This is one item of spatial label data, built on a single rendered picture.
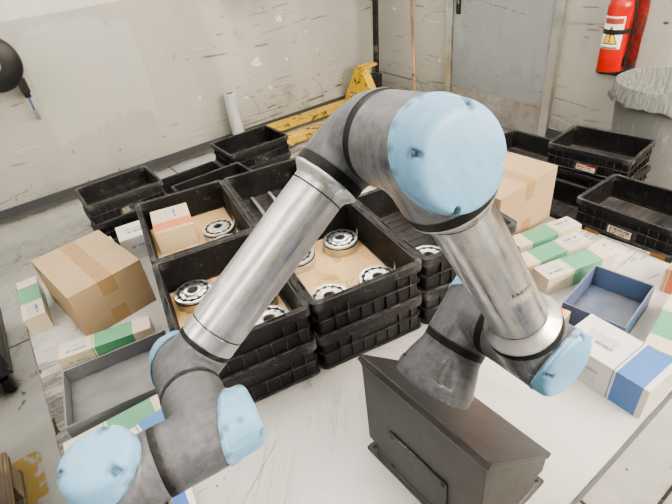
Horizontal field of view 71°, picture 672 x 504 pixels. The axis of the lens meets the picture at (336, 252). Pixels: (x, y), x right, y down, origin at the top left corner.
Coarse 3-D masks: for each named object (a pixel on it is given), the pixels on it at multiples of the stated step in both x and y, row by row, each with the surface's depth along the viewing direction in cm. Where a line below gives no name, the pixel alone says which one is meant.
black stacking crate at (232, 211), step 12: (192, 192) 162; (204, 192) 164; (216, 192) 166; (156, 204) 159; (168, 204) 161; (192, 204) 164; (204, 204) 166; (216, 204) 168; (228, 204) 161; (144, 216) 159; (192, 216) 166; (240, 216) 146; (240, 228) 155; (156, 252) 150
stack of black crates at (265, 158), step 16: (256, 128) 304; (272, 128) 301; (224, 144) 296; (240, 144) 302; (256, 144) 309; (272, 144) 284; (288, 144) 292; (224, 160) 285; (240, 160) 276; (256, 160) 282; (272, 160) 288
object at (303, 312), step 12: (228, 240) 132; (192, 252) 129; (156, 264) 126; (156, 276) 121; (300, 300) 107; (168, 312) 109; (288, 312) 104; (300, 312) 104; (168, 324) 105; (264, 324) 102; (276, 324) 103; (288, 324) 104; (252, 336) 101
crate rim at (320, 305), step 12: (384, 228) 128; (396, 240) 123; (408, 252) 118; (408, 264) 114; (420, 264) 114; (384, 276) 111; (396, 276) 112; (300, 288) 111; (348, 288) 109; (360, 288) 109; (372, 288) 111; (312, 300) 107; (324, 300) 106; (336, 300) 107; (348, 300) 109
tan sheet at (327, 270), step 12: (324, 252) 139; (360, 252) 137; (324, 264) 135; (336, 264) 134; (348, 264) 133; (360, 264) 133; (372, 264) 132; (300, 276) 131; (312, 276) 131; (324, 276) 130; (336, 276) 129; (348, 276) 129; (312, 288) 126
